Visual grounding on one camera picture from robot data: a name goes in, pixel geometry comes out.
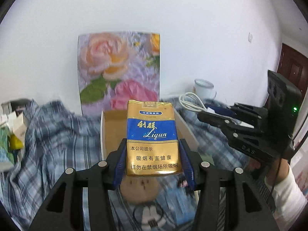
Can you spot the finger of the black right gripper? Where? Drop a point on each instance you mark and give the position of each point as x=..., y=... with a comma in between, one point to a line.
x=241, y=112
x=229, y=128

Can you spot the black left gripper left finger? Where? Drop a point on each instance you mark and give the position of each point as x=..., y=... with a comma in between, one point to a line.
x=62, y=208

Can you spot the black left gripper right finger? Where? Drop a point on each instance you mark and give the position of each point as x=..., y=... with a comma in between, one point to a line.
x=244, y=207

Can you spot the blue tissue packet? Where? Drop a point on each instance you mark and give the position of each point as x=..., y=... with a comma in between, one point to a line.
x=182, y=204

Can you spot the tan round plush cushion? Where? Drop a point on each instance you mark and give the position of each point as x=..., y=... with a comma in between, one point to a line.
x=139, y=190

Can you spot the white pink plush toy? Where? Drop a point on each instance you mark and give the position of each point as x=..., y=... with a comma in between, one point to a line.
x=149, y=215

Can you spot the gold blue cigarette pack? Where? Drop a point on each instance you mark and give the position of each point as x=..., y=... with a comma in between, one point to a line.
x=152, y=140

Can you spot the white sleeve forearm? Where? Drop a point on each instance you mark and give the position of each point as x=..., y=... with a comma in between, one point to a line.
x=289, y=199

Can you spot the dark wooden door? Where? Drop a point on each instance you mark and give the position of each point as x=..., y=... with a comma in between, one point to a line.
x=293, y=66

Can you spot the white enamel mug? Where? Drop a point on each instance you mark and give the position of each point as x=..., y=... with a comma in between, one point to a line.
x=204, y=89

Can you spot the blue plaid shirt cloth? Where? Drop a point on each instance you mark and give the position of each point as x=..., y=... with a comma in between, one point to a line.
x=58, y=139

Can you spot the open cardboard box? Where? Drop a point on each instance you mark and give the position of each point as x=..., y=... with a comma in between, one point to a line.
x=113, y=130

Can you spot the pile of small boxes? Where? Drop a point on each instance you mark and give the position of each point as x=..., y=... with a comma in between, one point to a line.
x=14, y=125

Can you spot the floral rose picture board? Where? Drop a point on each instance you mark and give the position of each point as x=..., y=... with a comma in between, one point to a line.
x=115, y=67

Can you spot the white wall switch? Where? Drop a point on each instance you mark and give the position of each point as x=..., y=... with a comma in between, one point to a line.
x=250, y=37

